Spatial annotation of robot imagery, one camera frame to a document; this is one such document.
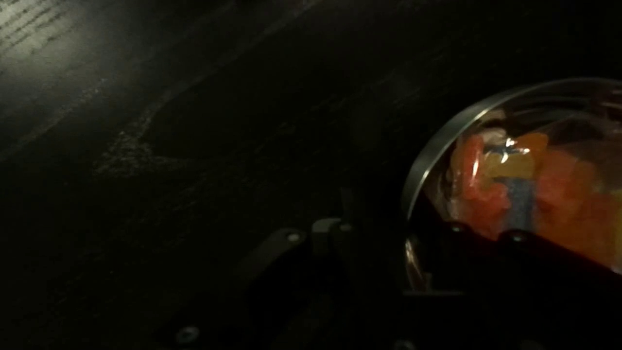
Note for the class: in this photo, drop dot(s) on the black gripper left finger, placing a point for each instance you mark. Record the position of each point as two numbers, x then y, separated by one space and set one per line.
278 279

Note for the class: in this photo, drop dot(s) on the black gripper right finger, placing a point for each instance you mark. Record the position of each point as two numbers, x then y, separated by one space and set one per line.
517 279

